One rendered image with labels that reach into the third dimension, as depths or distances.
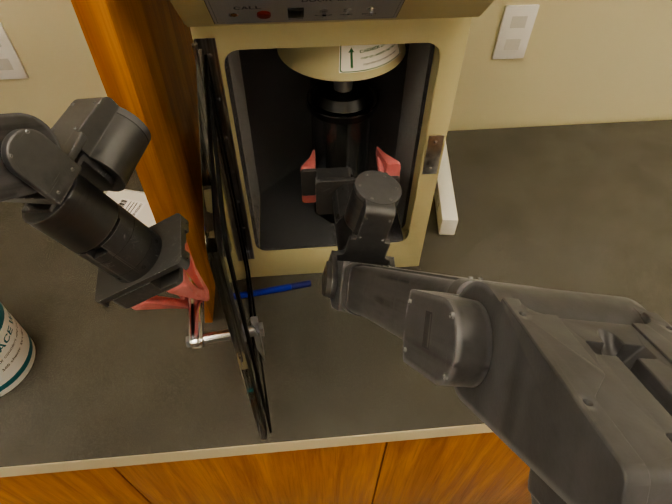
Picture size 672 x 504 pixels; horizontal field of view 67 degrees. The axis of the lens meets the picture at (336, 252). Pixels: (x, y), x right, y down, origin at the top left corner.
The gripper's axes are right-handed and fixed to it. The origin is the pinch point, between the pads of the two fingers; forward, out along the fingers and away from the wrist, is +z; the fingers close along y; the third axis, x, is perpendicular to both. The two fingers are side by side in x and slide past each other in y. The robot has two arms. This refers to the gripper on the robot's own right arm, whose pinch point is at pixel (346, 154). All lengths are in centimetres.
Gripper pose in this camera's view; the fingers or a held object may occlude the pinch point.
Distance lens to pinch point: 78.2
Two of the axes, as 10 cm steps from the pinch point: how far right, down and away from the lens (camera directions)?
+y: -10.0, 0.6, -0.6
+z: -0.8, -7.8, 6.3
